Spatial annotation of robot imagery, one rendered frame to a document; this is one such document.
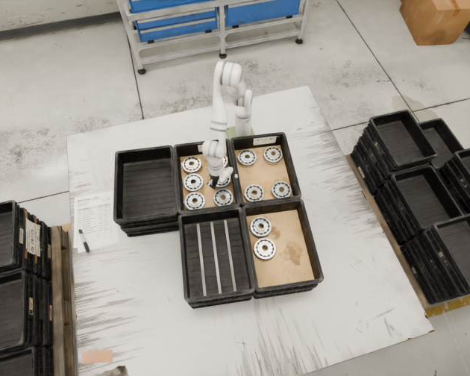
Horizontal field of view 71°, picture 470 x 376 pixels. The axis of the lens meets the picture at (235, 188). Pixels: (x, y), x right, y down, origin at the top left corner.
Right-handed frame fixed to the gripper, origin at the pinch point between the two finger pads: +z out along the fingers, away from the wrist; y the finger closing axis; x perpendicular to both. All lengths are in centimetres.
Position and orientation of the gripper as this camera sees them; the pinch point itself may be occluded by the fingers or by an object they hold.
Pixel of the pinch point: (217, 183)
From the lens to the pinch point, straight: 170.4
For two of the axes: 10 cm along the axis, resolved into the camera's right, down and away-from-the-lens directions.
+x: 8.1, 5.2, -2.7
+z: 0.0, 4.7, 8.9
